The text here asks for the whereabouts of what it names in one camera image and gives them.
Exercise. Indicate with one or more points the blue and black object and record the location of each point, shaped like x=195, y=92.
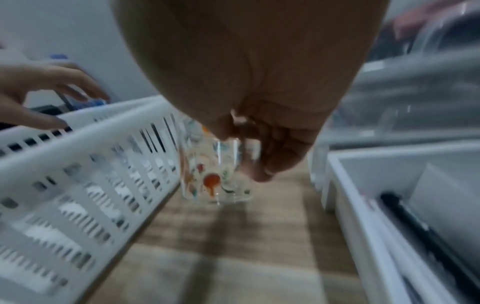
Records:
x=90, y=103

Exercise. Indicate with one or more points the person's right hand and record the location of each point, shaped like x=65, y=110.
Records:
x=243, y=59

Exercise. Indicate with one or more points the white slotted plastic basket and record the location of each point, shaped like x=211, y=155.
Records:
x=86, y=184

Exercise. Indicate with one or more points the person's left hand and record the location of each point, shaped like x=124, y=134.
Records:
x=26, y=86

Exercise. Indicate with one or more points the white card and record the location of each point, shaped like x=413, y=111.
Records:
x=450, y=202

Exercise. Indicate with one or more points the clear plastic container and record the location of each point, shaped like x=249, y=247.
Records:
x=412, y=89

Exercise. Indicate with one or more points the clear glass with colourful print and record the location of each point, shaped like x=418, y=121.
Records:
x=213, y=175

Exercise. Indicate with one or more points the white plastic organizer tray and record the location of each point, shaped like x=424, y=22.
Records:
x=371, y=207

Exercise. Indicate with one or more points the black pen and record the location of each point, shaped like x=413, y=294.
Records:
x=431, y=237

